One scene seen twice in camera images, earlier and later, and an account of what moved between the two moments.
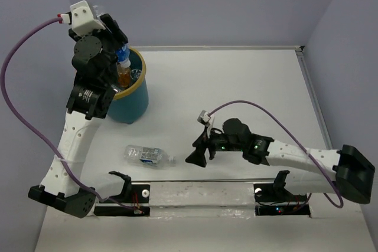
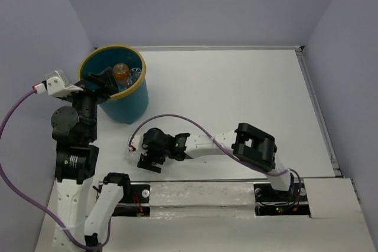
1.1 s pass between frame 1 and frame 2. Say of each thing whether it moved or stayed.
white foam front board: stayed
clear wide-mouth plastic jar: stayed
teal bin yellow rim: stayed
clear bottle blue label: moved
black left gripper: moved
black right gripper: moved
